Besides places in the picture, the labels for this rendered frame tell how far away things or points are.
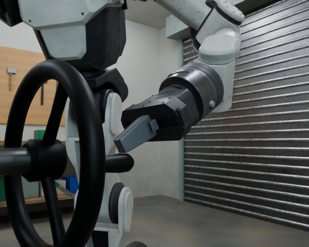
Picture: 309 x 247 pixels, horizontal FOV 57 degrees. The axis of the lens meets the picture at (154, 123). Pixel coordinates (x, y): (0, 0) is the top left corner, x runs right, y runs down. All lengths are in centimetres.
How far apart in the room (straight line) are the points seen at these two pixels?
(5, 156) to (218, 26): 55
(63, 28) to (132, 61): 365
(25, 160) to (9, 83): 336
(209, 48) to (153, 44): 430
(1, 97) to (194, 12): 315
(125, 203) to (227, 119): 272
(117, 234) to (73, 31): 66
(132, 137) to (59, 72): 12
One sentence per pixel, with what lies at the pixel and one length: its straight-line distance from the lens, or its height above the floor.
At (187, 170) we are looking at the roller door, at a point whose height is 43.
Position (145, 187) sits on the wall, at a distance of 451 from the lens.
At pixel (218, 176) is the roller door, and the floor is 41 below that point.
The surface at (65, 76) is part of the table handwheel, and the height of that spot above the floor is 92.
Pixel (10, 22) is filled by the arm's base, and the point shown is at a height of 121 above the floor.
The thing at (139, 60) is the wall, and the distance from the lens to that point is 457.
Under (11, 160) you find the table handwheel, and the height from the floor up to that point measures 81.
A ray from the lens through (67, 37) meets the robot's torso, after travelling 87.
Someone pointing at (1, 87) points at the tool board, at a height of 146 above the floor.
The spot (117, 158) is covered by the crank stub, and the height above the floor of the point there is 82.
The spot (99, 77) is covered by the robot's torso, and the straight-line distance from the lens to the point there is 91.
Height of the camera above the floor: 84
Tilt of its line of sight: 4 degrees up
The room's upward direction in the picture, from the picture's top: straight up
